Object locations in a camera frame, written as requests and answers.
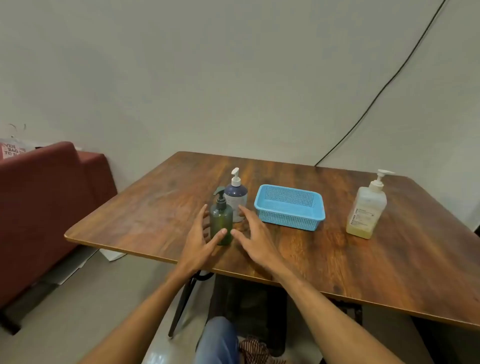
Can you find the person's left hand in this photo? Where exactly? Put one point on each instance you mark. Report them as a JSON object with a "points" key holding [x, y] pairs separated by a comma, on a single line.
{"points": [[195, 247]]}

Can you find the person's right hand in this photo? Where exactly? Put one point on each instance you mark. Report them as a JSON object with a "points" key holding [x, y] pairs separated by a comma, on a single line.
{"points": [[258, 243]]}

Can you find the small green plastic bottle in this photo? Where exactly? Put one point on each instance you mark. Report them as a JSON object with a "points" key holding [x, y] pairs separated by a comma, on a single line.
{"points": [[221, 221]]}

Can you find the blue plastic basket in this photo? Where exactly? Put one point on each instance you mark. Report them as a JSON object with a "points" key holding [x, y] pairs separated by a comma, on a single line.
{"points": [[288, 204]]}

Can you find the small navy white floral bottle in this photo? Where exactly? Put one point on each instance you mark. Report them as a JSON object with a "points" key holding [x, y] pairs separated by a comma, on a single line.
{"points": [[235, 195]]}

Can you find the green pump cap yellow tube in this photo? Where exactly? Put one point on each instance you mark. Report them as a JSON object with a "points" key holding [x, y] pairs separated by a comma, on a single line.
{"points": [[221, 198]]}

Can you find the large translucent bottle yellow liquid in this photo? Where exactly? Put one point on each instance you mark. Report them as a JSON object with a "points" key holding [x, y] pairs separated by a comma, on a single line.
{"points": [[365, 213]]}

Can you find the large white pump cap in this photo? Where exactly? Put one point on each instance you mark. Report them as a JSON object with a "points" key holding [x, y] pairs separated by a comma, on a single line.
{"points": [[377, 183]]}

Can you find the person's left forearm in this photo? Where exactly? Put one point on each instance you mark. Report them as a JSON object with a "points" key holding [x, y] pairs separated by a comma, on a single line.
{"points": [[142, 322]]}

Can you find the person's right forearm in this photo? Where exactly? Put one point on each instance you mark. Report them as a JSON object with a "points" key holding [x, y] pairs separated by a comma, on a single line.
{"points": [[330, 322]]}

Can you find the person's left leg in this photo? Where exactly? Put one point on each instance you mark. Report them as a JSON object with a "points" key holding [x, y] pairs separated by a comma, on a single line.
{"points": [[217, 341]]}

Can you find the black metal table leg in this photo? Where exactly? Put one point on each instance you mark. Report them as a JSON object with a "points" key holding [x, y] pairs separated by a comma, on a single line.
{"points": [[182, 303], [348, 311]]}

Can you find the small white pump cap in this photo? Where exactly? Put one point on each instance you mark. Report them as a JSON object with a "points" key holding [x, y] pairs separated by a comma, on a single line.
{"points": [[236, 180]]}

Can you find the white paper sheet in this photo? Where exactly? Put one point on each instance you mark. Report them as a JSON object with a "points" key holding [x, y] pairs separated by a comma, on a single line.
{"points": [[112, 255]]}

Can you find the brown checkered cloth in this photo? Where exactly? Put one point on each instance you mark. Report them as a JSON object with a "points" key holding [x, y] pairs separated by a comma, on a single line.
{"points": [[258, 352]]}

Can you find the white flat board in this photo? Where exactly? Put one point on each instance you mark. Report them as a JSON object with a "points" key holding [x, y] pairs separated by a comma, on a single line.
{"points": [[71, 266]]}

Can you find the dark red sofa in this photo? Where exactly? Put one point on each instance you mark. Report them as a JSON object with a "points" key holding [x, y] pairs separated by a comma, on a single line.
{"points": [[45, 195]]}

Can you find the white bag red print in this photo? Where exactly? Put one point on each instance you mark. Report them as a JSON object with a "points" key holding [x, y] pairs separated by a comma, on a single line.
{"points": [[11, 149]]}

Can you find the black table support post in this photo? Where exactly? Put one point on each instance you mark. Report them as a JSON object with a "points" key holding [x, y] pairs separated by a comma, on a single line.
{"points": [[276, 318]]}

